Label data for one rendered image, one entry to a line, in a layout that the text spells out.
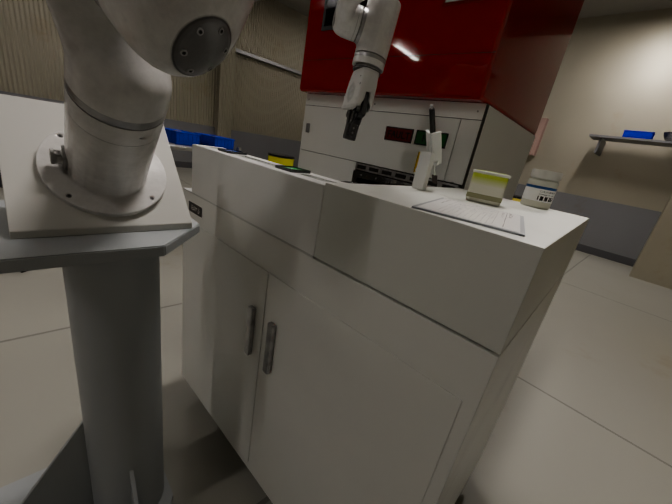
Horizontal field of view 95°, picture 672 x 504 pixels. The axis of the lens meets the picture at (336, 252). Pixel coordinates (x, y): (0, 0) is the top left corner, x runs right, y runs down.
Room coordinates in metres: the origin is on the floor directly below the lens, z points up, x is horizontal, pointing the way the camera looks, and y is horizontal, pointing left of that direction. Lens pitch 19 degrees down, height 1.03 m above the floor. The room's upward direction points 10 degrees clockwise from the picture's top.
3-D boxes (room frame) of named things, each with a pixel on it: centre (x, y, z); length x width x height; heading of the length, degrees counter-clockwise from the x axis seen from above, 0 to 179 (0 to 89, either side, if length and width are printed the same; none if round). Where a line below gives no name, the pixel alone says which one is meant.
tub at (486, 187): (0.72, -0.31, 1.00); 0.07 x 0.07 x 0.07; 68
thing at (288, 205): (0.77, 0.22, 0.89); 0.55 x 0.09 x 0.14; 50
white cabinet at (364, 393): (0.88, -0.05, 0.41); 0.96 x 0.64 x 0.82; 50
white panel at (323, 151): (1.31, -0.06, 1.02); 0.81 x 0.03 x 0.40; 50
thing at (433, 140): (0.77, -0.18, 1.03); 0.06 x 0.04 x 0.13; 140
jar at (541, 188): (0.86, -0.50, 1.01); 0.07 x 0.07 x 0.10
